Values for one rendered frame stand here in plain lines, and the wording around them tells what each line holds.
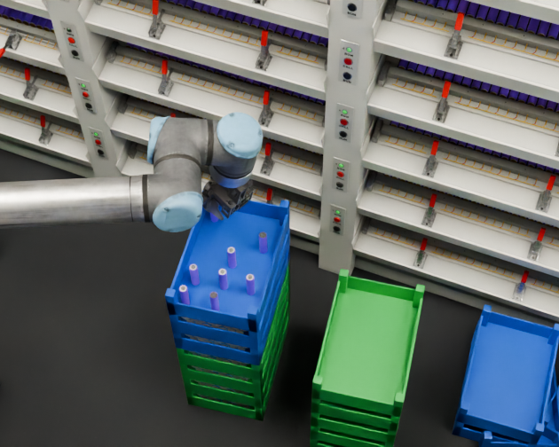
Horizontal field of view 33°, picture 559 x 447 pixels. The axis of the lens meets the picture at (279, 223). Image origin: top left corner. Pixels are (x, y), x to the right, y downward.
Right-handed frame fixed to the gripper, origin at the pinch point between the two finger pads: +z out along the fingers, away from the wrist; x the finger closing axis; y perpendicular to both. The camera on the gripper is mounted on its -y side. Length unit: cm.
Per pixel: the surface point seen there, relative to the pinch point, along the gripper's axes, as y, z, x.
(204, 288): 13.2, 3.0, -14.5
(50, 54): -62, 17, 4
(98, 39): -51, 5, 11
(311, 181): 7.4, 18.1, 31.0
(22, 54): -67, 19, -1
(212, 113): -19.1, 6.0, 19.2
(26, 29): -71, 16, 4
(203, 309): 17.7, -3.3, -20.0
